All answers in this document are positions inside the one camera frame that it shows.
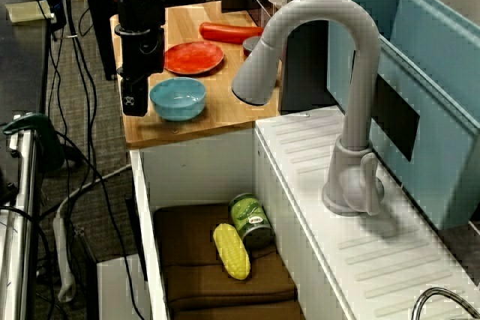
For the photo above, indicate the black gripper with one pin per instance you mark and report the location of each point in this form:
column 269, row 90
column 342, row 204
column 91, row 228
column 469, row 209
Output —
column 144, row 54

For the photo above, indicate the light blue bowl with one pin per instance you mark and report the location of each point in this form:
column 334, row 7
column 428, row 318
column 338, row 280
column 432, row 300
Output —
column 178, row 100

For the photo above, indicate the red plate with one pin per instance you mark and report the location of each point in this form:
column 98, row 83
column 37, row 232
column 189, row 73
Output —
column 195, row 57

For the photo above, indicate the green metal clamp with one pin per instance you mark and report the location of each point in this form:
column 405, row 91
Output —
column 45, row 136

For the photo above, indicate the red toy sausage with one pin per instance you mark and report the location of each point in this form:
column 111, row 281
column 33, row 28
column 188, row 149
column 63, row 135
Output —
column 228, row 32

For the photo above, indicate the brown folded cloth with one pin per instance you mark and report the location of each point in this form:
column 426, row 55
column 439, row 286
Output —
column 187, row 230

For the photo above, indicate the green peas can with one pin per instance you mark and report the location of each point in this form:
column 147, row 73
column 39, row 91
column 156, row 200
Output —
column 251, row 219

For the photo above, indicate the white power strip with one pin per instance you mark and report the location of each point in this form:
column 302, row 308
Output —
column 62, row 252

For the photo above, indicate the dark shelf side panel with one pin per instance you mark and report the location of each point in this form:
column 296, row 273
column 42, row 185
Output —
column 311, row 57

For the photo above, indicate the yellow toy corn cob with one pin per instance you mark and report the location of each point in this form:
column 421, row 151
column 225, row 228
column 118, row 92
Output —
column 232, row 252

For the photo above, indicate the white box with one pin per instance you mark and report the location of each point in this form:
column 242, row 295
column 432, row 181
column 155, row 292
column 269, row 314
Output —
column 120, row 290

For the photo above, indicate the grey toy faucet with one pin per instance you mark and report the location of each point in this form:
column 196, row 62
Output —
column 360, row 72

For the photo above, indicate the white toy sink unit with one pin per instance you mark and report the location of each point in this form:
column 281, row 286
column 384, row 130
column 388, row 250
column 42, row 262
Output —
column 375, row 260

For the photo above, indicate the teal plastic bin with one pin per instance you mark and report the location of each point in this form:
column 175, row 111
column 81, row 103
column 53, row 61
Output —
column 442, row 117

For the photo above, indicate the metal table frame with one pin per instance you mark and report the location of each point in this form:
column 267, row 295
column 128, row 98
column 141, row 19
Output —
column 22, row 222

